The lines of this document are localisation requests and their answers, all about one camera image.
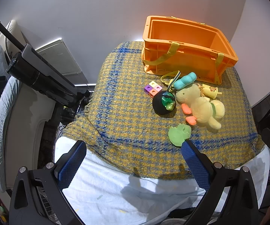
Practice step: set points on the small yellow-green plush chick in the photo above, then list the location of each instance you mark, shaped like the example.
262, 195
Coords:
187, 95

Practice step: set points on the white chair back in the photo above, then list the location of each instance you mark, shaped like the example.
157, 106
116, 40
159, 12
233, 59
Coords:
11, 29

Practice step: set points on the yellow plush duck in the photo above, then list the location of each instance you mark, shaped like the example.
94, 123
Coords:
203, 111

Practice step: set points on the white furniture panel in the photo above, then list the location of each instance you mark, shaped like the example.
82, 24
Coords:
31, 117

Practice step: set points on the white bed sheet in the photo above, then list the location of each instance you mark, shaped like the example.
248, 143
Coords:
113, 192

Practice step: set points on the green lily pad toy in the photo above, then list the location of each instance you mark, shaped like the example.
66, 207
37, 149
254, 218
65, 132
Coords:
177, 136

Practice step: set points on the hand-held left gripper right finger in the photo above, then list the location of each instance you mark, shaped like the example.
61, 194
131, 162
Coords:
196, 166

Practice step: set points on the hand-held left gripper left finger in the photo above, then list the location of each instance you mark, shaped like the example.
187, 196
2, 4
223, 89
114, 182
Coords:
72, 165

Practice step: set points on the black ball with green pattern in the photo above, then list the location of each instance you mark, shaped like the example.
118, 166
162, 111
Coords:
158, 103

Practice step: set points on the colourful toy cubes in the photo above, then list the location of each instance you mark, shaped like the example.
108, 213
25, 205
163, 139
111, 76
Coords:
152, 89

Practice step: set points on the teal plush toy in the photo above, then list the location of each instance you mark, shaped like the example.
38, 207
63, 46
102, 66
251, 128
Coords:
184, 81

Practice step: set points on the orange plastic crate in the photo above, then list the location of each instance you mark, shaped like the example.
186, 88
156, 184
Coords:
186, 51

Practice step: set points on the yellow blue plaid blanket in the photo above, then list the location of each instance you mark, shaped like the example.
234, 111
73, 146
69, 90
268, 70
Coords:
125, 98

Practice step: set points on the small yellow toy cup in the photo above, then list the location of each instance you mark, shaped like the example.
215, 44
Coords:
210, 90

